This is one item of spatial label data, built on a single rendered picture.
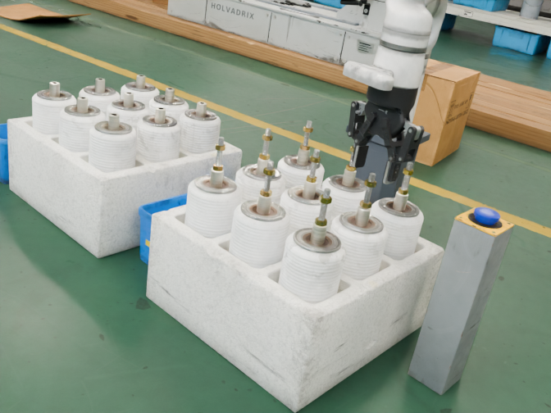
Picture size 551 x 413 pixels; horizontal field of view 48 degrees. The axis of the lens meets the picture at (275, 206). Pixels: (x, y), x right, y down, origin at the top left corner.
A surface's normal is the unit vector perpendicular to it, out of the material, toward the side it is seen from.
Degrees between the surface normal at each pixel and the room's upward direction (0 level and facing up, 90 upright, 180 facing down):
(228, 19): 90
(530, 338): 0
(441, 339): 90
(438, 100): 90
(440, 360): 90
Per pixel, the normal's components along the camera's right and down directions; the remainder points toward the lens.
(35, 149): -0.68, 0.22
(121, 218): 0.72, 0.39
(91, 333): 0.15, -0.90
